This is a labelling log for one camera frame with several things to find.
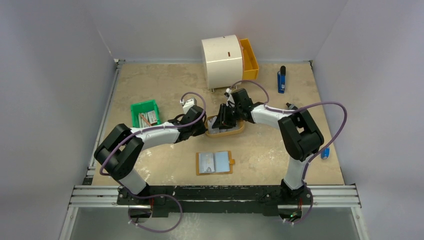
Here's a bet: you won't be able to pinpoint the yellow leather card holder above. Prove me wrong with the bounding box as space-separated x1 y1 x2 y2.
195 151 236 176

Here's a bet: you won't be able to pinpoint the white credit card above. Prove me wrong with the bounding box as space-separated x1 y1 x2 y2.
198 152 215 174

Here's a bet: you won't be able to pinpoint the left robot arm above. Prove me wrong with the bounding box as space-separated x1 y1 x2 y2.
93 105 206 205

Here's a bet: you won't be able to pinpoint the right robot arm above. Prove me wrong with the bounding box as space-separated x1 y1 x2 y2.
211 88 324 204

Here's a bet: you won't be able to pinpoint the small card box in bin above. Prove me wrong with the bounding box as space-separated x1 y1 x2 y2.
147 110 158 125

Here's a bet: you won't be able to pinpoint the yellow oval plastic tray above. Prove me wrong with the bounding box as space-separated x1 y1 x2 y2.
204 115 245 138

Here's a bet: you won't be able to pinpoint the yellow open drawer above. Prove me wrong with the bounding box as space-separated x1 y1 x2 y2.
239 38 259 80

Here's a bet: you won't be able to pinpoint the cream round drawer cabinet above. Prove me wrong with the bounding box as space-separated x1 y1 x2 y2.
201 35 244 90

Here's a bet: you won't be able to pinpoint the green plastic bin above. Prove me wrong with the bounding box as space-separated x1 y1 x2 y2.
130 99 162 128

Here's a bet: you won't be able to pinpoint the grey tubes in bin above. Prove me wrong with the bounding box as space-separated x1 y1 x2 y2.
138 112 152 128

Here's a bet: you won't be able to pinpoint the small black knob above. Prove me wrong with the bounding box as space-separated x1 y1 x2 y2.
286 102 298 111

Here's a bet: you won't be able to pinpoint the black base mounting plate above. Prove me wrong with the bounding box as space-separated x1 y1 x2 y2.
117 185 313 219

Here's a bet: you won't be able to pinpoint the small blue eraser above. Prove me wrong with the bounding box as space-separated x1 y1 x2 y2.
320 147 331 160

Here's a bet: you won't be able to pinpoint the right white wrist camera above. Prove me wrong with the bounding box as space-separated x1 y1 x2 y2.
224 87 233 98

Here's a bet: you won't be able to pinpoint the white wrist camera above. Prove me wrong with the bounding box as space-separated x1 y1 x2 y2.
224 87 233 98
180 97 197 114

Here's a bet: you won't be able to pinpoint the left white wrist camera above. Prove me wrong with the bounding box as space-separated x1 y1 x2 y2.
180 97 197 114

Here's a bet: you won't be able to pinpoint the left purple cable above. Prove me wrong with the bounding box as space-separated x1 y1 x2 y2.
99 92 207 176

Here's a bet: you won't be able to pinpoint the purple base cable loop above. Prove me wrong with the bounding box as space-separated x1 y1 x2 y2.
127 193 184 233

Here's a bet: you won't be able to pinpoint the aluminium frame rail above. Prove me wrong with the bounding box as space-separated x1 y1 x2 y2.
69 185 362 208

